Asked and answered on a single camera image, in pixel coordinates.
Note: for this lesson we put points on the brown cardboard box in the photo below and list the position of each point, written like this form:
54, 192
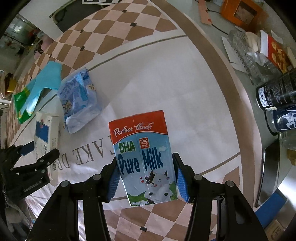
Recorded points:
275, 230

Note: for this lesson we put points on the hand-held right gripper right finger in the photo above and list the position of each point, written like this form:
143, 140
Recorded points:
182, 183

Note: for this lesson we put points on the black spray can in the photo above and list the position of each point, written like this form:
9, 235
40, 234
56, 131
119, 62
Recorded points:
277, 90

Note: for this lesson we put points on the white and blue medicine box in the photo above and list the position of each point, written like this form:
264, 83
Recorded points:
45, 136

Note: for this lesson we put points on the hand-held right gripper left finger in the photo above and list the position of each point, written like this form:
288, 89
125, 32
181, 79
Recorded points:
113, 183

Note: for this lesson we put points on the crumpled blue wrapper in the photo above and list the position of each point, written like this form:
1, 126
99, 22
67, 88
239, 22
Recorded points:
78, 102

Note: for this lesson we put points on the red and white snack box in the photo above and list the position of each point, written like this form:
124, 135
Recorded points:
277, 53

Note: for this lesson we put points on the dark folding bed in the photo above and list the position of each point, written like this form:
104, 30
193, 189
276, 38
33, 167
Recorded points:
67, 23

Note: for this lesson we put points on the clear bottle with blue label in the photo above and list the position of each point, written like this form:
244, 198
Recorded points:
285, 121

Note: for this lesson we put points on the black phone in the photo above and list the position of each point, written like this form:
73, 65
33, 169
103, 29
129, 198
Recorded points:
270, 176

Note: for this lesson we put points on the blue and red milk carton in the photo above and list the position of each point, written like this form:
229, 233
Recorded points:
143, 157

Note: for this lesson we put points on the gold foil packet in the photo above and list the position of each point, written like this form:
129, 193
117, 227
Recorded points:
292, 157

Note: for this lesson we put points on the white paper sheet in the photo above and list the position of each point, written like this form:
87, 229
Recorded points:
229, 49

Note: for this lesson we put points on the orange strip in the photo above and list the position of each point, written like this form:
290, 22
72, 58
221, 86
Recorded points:
204, 11

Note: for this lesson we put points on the clear ribbed plastic container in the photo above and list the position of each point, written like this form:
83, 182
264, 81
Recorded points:
242, 53

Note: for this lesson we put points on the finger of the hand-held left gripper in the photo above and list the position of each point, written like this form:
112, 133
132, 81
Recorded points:
46, 160
27, 148

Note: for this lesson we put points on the green and blue plastic bag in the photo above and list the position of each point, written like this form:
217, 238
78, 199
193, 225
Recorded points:
37, 92

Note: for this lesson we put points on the brown checked tablecloth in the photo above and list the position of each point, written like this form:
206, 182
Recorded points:
161, 81

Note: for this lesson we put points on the orange box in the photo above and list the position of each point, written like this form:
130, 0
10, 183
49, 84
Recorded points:
227, 11

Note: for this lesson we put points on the yellow bin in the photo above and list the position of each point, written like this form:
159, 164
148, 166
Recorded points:
10, 85

